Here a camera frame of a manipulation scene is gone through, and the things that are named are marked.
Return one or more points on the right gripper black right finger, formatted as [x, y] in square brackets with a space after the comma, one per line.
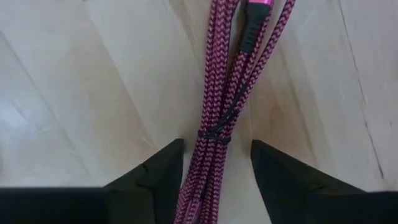
[295, 199]

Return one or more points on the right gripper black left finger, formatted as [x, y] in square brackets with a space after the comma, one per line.
[149, 199]

